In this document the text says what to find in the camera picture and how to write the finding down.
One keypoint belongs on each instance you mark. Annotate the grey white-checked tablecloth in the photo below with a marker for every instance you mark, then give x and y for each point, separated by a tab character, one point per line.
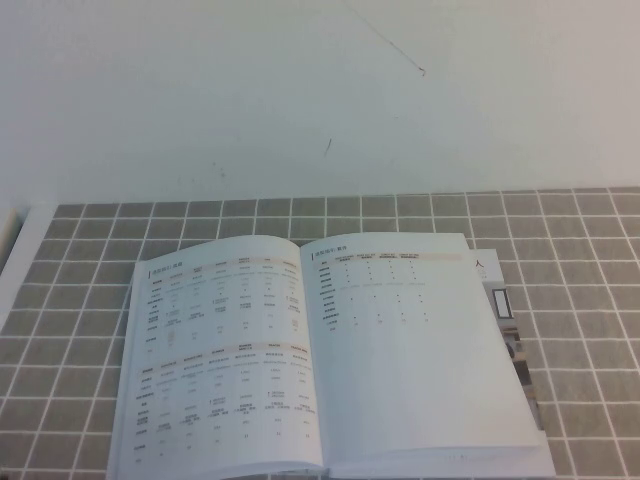
75	300

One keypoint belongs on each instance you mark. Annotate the white product catalogue book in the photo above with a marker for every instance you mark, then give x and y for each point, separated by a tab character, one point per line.
400	375

